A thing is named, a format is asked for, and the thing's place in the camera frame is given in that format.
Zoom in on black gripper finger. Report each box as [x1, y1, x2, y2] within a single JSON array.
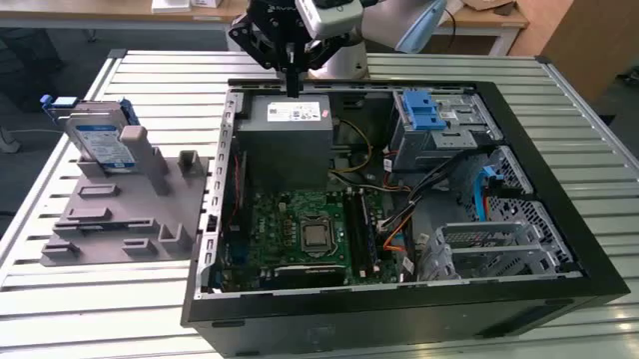
[[228, 13, 296, 99], [293, 35, 345, 99]]

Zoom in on RAM stick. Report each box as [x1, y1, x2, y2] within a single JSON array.
[[357, 189, 381, 270]]

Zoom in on black PC case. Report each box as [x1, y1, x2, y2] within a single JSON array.
[[180, 78, 631, 358]]

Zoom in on yellow wire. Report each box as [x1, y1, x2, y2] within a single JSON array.
[[328, 118, 374, 174]]

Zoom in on blue data wire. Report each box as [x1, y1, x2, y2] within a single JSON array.
[[477, 166, 502, 225]]

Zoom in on green motherboard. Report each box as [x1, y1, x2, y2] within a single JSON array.
[[218, 188, 400, 291]]

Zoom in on hard disk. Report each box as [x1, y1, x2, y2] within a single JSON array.
[[38, 95, 138, 174]]

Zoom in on wooden desk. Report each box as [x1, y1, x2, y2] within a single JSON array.
[[0, 0, 529, 57]]

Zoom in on grey stand foot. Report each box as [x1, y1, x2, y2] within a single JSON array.
[[0, 125, 21, 153]]

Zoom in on silver CPU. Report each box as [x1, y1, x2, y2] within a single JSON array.
[[298, 223, 330, 250]]

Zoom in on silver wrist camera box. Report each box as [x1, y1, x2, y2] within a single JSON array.
[[293, 0, 365, 40]]

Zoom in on black wire bundle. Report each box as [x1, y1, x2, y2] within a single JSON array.
[[381, 147, 493, 235]]

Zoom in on blue plastic drive latch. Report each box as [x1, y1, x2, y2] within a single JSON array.
[[402, 90, 448, 131]]

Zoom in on wooden cabinet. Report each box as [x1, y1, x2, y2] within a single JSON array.
[[508, 0, 639, 102]]

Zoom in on grey parts rack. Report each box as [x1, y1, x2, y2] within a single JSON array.
[[37, 126, 210, 267]]

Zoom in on black mesh waste bin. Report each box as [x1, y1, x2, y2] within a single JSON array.
[[0, 28, 64, 113]]

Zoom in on metal optical drive cage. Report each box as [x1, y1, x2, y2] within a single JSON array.
[[388, 89, 502, 173]]

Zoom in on grey power supply unit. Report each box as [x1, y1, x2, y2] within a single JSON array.
[[233, 93, 334, 191]]

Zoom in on cardboard box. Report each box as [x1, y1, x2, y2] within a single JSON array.
[[461, 0, 514, 12]]

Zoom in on orange wires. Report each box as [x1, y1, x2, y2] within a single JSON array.
[[382, 209, 414, 259]]

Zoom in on black graphics card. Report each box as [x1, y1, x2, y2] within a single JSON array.
[[272, 263, 346, 289]]

